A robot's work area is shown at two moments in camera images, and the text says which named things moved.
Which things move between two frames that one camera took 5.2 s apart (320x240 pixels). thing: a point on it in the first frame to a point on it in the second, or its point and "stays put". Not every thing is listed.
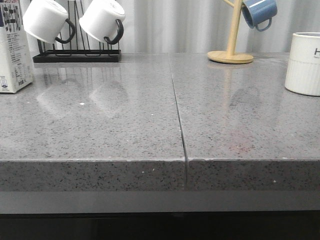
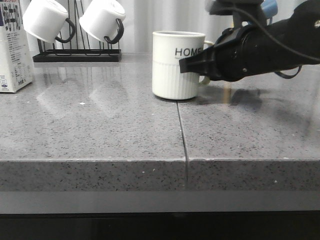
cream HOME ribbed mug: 303,71 to 168,48
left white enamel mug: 46,21 stays put
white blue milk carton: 16,69 stays put
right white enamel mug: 103,20 stays put
